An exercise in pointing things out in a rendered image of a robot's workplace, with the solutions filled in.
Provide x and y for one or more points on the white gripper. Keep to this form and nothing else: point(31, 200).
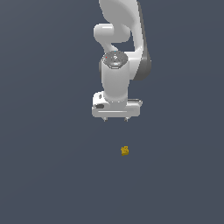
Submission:
point(116, 110)

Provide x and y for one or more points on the small yellow object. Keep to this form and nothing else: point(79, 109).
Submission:
point(124, 150)

